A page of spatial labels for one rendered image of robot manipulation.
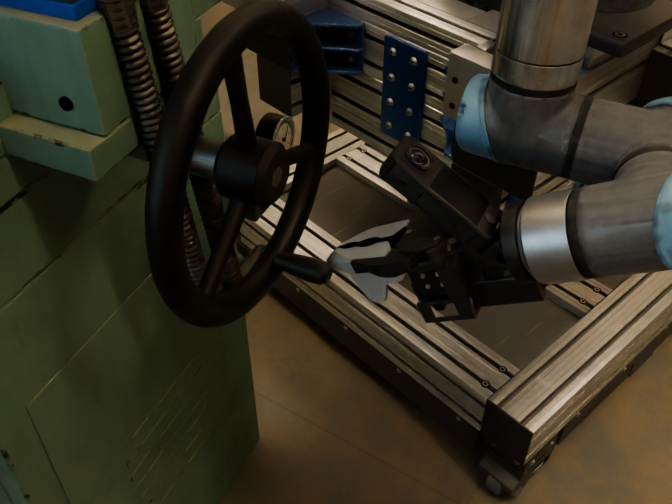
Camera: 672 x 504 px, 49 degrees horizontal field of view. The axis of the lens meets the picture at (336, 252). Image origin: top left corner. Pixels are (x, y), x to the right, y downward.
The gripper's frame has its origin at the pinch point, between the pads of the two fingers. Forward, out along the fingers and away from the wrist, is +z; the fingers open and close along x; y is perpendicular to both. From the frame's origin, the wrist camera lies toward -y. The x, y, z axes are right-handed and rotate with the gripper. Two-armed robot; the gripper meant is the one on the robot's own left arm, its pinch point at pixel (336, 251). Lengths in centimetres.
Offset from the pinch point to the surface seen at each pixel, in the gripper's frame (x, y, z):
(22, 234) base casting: -16.6, -16.6, 17.3
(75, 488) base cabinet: -20.9, 13.3, 34.0
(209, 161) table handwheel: -6.6, -14.9, 2.2
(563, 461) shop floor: 39, 74, 9
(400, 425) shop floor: 33, 59, 35
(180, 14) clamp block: -1.8, -26.5, 1.1
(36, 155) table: -15.7, -22.4, 9.8
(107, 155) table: -13.8, -20.1, 4.5
